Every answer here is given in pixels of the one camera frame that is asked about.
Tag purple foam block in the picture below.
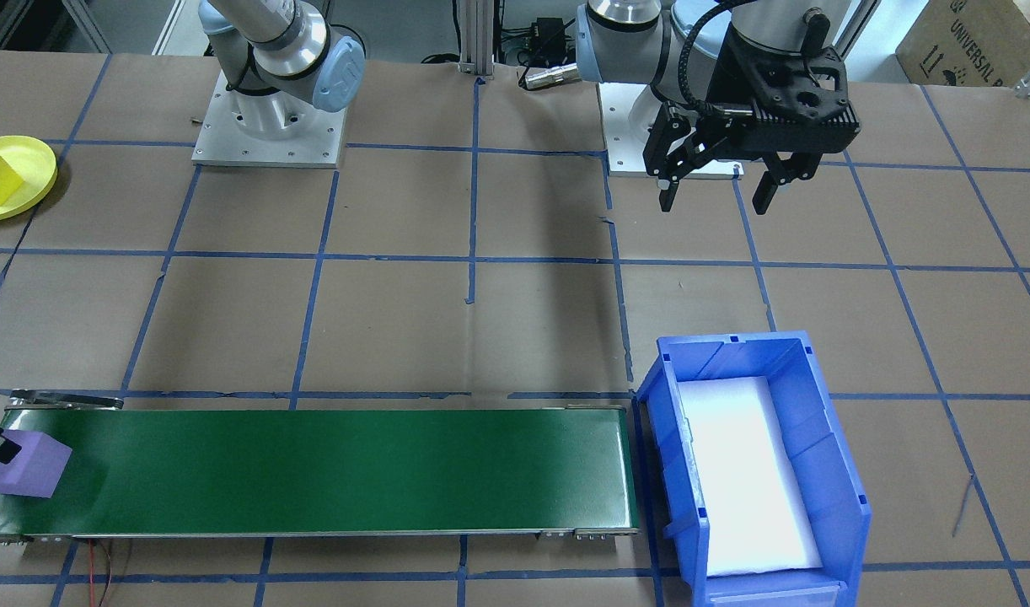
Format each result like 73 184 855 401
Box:
0 430 73 500

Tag yellow round plate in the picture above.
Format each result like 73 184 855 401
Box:
0 135 59 223

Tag silver metal cylinder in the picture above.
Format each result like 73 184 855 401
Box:
519 63 582 90

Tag black power adapter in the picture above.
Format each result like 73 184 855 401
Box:
528 17 573 53

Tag brown cardboard box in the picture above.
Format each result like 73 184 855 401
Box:
894 0 1030 89

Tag blue plastic storage bin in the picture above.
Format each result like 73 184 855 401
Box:
636 330 872 607

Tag white foam pad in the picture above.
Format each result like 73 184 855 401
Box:
677 375 823 578

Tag green conveyor belt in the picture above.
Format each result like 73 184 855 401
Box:
0 389 642 545

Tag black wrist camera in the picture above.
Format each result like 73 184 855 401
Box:
717 35 863 156

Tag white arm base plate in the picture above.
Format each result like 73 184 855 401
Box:
190 72 349 169
598 80 743 180

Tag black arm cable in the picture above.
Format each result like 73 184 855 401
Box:
678 0 769 112

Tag red conveyor power wire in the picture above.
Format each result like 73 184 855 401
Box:
81 540 118 607

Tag upright aluminium profile post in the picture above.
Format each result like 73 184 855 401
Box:
454 0 496 81

